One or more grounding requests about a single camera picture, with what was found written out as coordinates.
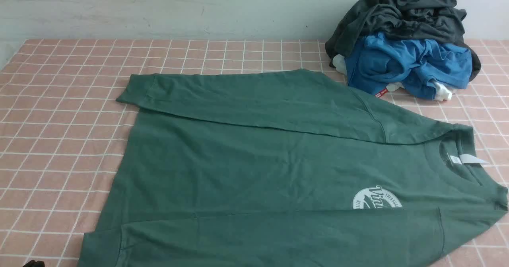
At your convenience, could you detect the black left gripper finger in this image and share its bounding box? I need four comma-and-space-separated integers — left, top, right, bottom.
23, 260, 45, 267

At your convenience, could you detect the green long-sleeved shirt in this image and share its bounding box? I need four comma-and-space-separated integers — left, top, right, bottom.
78, 69, 508, 267

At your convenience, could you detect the blue crumpled garment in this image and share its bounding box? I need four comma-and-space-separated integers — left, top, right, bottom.
345, 32, 473, 101

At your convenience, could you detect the dark grey crumpled garment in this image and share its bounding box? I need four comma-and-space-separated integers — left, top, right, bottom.
325, 0, 468, 60

